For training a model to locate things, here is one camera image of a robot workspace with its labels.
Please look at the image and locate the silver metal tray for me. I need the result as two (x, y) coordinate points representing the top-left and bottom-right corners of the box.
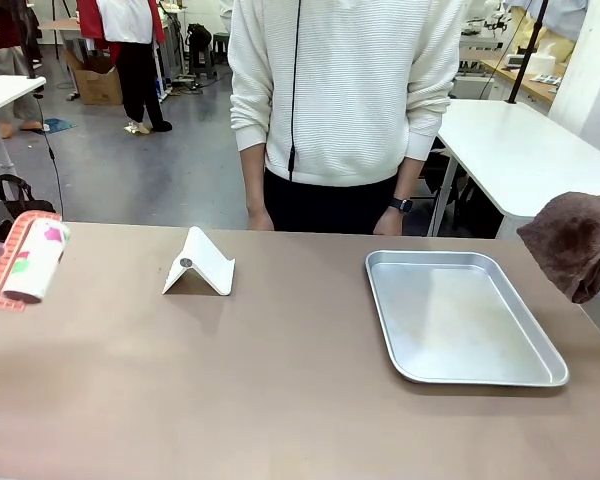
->
(364, 249), (571, 388)

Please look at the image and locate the small white table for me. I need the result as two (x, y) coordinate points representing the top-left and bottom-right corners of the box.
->
(0, 74), (48, 171)

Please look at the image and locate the person's left hand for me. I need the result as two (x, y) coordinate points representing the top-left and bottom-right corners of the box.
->
(372, 206), (407, 237)

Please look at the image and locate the person in white sweater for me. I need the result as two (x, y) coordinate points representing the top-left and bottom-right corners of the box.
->
(227, 0), (464, 236)

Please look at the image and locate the black stand pole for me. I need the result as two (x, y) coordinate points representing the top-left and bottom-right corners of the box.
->
(506, 0), (552, 105)

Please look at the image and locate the person's right forearm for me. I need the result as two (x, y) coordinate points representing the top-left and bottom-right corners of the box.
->
(239, 143), (274, 212)

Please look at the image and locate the black stool with bag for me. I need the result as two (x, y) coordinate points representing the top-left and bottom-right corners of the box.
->
(184, 22), (216, 80)

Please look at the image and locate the person's left forearm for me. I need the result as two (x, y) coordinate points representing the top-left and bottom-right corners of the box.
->
(385, 153), (424, 207)

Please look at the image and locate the pink white lint roller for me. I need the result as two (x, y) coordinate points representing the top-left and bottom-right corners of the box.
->
(0, 209), (73, 313)

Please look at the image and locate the large white table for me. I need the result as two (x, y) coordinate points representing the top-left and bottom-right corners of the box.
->
(426, 97), (600, 240)

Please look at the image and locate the person's right hand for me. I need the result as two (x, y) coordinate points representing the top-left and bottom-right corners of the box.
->
(246, 204), (277, 232)

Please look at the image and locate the black cord on sweater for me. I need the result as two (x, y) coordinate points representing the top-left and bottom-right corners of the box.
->
(286, 0), (304, 183)

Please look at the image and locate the wooden workbench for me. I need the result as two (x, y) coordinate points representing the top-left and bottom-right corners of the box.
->
(479, 57), (567, 105)

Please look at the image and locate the brown cardboard box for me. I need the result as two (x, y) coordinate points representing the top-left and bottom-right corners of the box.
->
(62, 48), (124, 107)

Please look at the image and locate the person in beige skirt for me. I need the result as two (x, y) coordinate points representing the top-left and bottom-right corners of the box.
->
(0, 0), (45, 139)

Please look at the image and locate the brown cloth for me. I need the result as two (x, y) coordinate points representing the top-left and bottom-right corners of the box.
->
(516, 190), (600, 305)

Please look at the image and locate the black handbag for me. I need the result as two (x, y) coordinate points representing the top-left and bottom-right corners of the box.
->
(0, 174), (57, 240)

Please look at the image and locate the thin black hanging cable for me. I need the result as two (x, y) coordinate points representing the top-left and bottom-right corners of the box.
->
(33, 87), (65, 217)

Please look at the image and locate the green plastic stool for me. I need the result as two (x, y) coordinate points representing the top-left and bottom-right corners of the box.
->
(211, 31), (232, 67)

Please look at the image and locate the white folding stand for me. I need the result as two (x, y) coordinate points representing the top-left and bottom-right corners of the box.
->
(161, 225), (237, 297)

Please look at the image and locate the person in black trousers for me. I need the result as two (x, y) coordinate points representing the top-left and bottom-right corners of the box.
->
(76, 0), (174, 134)

